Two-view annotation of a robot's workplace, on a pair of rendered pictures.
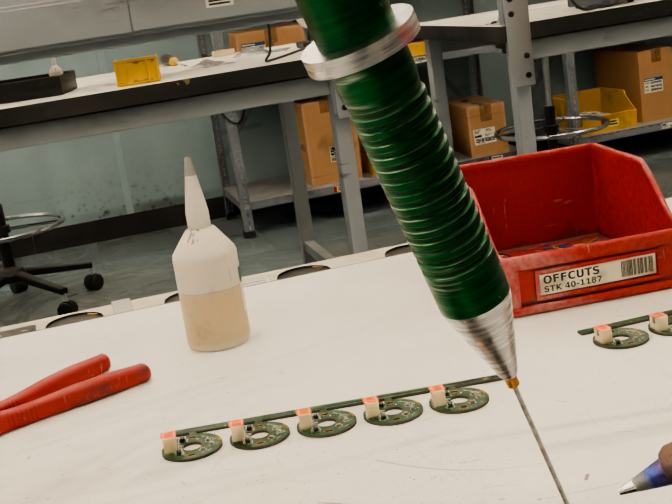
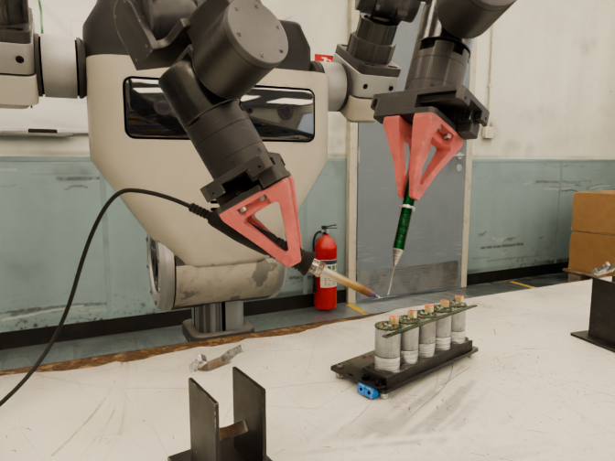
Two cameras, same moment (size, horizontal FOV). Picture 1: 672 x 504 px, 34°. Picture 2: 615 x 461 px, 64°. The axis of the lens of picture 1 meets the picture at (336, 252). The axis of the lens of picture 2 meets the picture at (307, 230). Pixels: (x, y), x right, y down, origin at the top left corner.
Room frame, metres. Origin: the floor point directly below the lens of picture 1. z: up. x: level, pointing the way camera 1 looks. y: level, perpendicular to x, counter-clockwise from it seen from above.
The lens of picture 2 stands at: (0.60, -0.21, 0.96)
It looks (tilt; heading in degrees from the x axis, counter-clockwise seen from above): 8 degrees down; 168
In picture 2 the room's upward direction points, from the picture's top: straight up
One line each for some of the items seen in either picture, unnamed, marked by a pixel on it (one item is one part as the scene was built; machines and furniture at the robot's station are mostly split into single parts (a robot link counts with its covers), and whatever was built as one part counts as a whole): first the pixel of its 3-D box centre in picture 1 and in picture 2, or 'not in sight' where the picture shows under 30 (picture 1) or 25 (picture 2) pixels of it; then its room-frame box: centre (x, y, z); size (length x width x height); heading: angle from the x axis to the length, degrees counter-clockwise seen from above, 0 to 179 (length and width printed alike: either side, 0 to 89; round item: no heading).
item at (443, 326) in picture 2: not in sight; (438, 330); (0.14, 0.04, 0.79); 0.02 x 0.02 x 0.05
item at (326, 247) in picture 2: not in sight; (326, 266); (-2.47, 0.59, 0.29); 0.16 x 0.15 x 0.55; 103
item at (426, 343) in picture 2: not in sight; (423, 337); (0.15, 0.01, 0.79); 0.02 x 0.02 x 0.05
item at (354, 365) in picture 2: not in sight; (407, 360); (0.13, 0.00, 0.76); 0.16 x 0.07 x 0.01; 119
